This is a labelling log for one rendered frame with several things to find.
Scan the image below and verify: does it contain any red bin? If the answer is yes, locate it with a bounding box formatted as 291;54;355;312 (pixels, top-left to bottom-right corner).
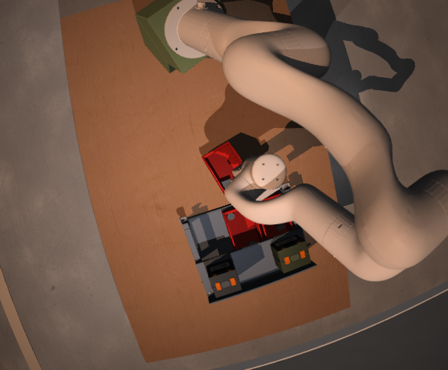
259;193;293;240
202;143;243;194
222;207;263;250

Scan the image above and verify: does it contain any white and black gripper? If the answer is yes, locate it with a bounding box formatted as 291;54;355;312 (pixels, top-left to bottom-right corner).
232;164;242;178

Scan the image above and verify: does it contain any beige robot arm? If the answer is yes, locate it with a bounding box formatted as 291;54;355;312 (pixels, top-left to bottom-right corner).
164;0;448;281

